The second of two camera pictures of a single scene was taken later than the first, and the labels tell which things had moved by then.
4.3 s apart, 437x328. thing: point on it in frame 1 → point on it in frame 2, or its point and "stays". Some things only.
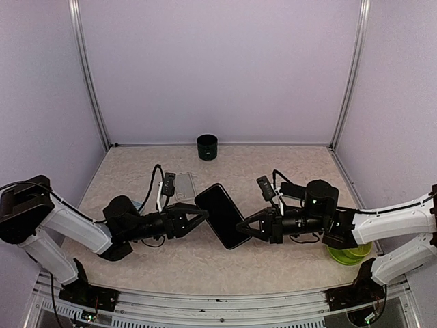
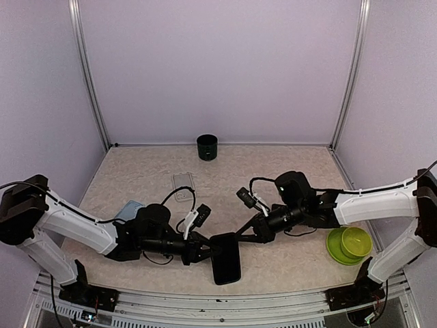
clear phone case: x=184 y=188 stays
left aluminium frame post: x=75 y=12 stays
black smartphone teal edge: x=223 y=215 → x=225 y=258
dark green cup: x=207 y=147 stays
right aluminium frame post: x=363 y=19 stays
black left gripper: x=175 y=222 → x=192 y=250
